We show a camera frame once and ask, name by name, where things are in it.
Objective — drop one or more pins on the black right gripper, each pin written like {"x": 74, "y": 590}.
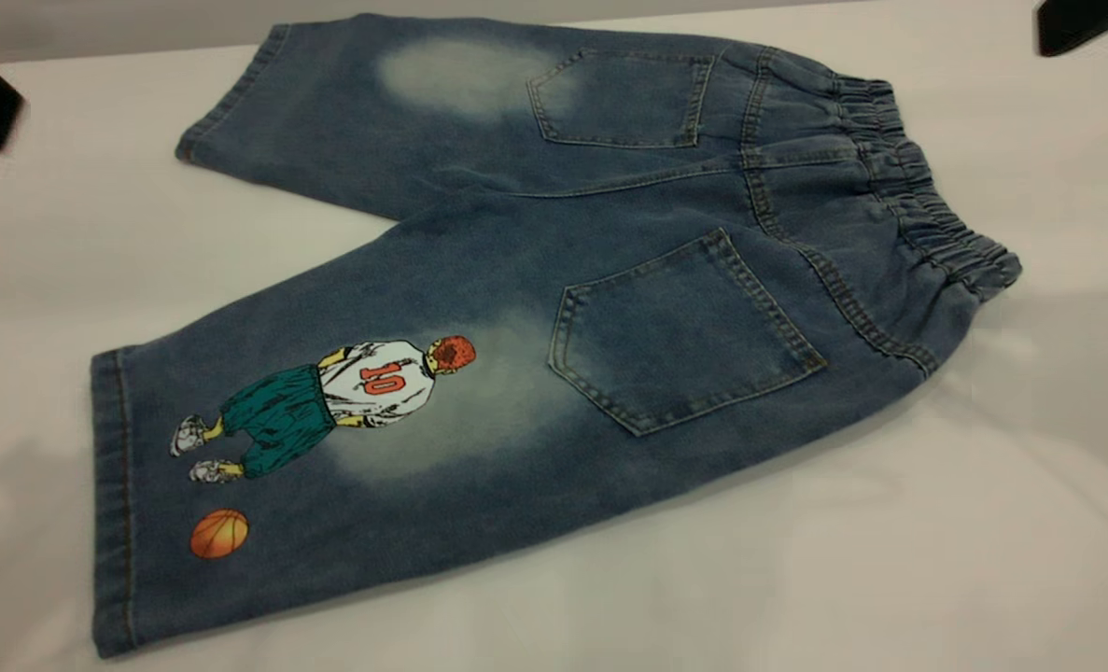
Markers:
{"x": 1090, "y": 20}

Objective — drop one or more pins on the blue denim shorts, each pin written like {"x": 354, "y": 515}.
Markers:
{"x": 610, "y": 233}

